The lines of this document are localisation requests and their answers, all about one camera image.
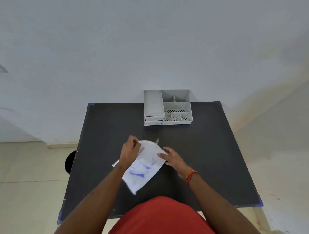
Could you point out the person's right hand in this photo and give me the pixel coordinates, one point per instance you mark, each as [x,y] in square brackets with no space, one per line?
[175,161]

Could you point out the person's left hand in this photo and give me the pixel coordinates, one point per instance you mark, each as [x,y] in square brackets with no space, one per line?
[128,154]

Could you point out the person's right thumb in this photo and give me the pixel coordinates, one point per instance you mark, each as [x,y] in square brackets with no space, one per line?
[162,157]

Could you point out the person's left fingers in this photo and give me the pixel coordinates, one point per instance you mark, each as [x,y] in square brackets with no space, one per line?
[134,141]

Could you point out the white blue-printed plastic bag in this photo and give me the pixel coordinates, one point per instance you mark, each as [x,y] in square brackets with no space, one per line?
[142,174]

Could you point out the person's left forearm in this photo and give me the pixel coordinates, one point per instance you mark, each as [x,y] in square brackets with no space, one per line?
[96,200]

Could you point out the person's right forearm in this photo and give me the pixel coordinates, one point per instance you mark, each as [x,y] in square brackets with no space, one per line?
[217,205]

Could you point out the grey pen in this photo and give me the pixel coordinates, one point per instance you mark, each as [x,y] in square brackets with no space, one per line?
[157,141]

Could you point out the orange thread wristband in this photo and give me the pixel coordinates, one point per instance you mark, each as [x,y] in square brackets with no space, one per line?
[191,176]

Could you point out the white plastic desk organizer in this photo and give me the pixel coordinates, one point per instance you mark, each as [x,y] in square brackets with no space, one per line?
[176,109]

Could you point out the blue table corner guard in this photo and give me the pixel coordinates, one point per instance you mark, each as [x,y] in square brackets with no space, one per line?
[259,202]
[59,217]
[91,105]

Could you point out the red shirt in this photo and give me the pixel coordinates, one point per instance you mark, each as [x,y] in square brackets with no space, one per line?
[161,217]

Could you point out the black round stool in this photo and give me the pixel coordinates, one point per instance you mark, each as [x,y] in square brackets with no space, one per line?
[70,162]

